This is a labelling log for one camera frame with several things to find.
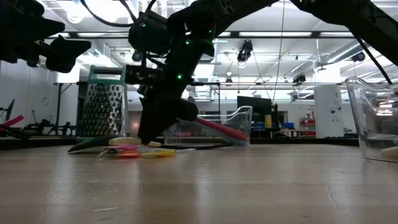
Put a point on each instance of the black floor equipment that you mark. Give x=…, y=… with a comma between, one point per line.
x=46, y=126

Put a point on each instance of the red silicone slotted turner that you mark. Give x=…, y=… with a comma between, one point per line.
x=224, y=129

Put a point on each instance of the clear plastic bin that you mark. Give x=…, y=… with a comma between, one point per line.
x=236, y=124
x=373, y=130

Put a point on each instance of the pink measuring spoon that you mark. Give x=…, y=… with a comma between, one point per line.
x=126, y=147

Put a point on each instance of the orange measuring spoon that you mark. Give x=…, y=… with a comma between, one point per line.
x=127, y=154

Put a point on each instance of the yellow measuring spoon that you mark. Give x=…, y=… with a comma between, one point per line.
x=158, y=153

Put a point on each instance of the blue storage bin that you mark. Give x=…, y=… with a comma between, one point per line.
x=288, y=125

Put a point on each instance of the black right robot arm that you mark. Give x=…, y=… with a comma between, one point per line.
x=357, y=15

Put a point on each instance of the silver air duct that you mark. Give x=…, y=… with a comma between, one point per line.
x=342, y=53

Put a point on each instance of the teal metal box grater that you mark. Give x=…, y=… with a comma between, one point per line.
x=102, y=109

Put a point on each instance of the shelf with red bins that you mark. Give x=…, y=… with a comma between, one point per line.
x=308, y=123

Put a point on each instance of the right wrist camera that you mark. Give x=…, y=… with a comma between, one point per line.
x=143, y=74

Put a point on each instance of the black aluminium table frame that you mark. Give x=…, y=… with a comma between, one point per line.
x=295, y=141

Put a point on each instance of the black slotted spoon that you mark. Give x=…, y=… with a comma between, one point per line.
x=90, y=143

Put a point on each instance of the blue silicone spoon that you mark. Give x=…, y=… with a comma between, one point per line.
x=241, y=143

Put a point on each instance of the white pillar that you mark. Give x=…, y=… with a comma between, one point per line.
x=328, y=112

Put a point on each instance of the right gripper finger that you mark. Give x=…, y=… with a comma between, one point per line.
x=161, y=118

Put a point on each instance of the black ceiling spotlight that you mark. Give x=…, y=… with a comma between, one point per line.
x=136, y=57
x=359, y=56
x=245, y=51
x=299, y=78

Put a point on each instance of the red and black tool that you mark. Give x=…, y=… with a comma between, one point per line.
x=12, y=121

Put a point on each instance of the black beam with light bars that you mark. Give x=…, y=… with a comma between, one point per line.
x=234, y=34

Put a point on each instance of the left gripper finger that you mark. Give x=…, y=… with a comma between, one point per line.
x=21, y=21
x=66, y=53

